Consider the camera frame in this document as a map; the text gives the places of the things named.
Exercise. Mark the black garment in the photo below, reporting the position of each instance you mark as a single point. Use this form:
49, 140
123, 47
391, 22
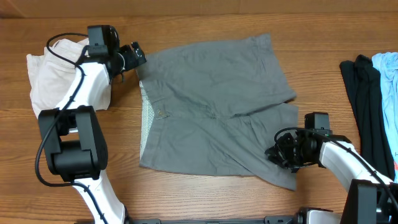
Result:
362, 84

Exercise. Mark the beige folded shorts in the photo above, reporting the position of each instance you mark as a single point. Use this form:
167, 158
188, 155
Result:
50, 77

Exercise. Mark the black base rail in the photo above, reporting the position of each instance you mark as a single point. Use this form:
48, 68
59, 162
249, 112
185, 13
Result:
278, 219

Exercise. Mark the grey shorts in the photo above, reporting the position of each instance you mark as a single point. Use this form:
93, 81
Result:
213, 108

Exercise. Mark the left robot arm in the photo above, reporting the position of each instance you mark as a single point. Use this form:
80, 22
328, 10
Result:
73, 151

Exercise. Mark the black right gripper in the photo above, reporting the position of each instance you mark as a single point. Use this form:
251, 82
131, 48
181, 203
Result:
281, 154

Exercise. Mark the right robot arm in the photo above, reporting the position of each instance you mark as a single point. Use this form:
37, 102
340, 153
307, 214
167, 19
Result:
372, 197

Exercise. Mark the light blue garment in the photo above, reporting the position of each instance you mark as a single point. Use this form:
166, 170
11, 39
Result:
386, 64

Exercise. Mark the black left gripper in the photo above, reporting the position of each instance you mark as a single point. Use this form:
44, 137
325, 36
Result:
131, 61

